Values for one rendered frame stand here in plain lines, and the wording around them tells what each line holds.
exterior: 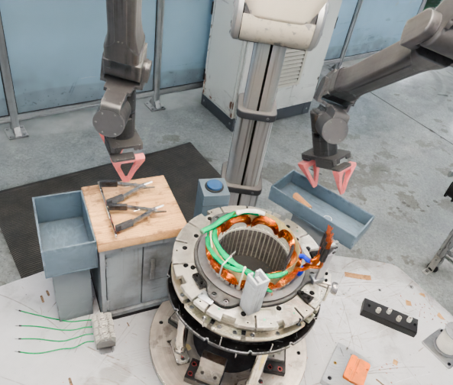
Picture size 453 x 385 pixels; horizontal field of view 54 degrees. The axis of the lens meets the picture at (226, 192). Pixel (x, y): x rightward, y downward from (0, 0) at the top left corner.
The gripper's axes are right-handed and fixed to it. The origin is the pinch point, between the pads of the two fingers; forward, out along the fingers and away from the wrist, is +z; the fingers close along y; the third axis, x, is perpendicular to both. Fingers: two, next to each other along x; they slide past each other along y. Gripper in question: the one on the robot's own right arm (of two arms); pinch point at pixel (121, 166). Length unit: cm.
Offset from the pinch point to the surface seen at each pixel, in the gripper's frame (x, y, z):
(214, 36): 120, -198, 58
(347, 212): 55, 18, 12
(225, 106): 124, -173, 100
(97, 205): -5.8, 1.5, 8.8
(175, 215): 9.9, 9.5, 8.7
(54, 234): -15.3, 0.0, 16.8
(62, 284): -15.9, 9.5, 23.2
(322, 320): 46, 32, 37
